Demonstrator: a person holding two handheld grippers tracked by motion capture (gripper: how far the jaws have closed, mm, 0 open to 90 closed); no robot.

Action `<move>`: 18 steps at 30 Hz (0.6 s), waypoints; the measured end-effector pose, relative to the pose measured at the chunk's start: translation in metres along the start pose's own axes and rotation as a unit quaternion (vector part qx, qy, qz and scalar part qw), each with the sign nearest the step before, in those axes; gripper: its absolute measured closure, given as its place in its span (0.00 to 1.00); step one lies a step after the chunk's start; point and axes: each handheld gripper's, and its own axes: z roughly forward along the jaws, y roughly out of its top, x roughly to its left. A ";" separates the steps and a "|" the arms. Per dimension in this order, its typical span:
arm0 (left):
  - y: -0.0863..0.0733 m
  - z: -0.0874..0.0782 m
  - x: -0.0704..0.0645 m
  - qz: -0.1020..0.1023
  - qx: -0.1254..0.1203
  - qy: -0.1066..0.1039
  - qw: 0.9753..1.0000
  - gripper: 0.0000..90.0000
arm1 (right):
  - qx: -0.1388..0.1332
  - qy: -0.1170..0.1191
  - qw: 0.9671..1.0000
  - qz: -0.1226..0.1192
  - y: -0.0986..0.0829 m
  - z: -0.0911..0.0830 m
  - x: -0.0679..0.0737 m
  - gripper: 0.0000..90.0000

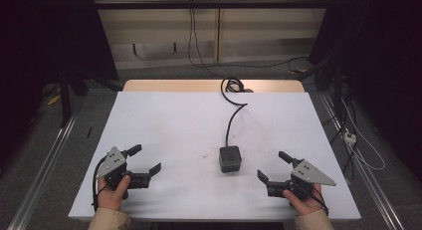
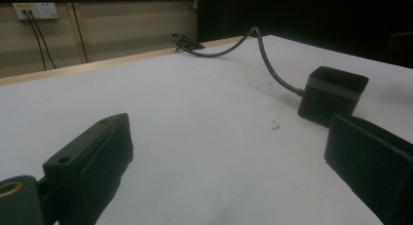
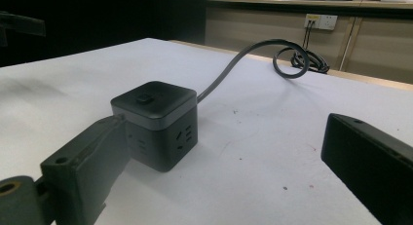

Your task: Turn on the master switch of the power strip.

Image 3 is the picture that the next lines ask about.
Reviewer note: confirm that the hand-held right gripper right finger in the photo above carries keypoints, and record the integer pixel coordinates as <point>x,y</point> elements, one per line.
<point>373,160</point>

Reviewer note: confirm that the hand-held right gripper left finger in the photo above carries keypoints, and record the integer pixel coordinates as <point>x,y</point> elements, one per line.
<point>87,163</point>

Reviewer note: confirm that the black cube power strip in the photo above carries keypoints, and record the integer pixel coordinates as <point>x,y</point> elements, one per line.
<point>162,121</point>

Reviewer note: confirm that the wooden desk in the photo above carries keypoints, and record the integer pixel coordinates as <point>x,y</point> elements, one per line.
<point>308,27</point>

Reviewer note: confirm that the dark metal stand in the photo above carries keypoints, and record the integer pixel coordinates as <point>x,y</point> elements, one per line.
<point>19,25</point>

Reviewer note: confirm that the white wall socket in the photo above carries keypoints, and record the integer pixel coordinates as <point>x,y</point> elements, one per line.
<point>320,21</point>

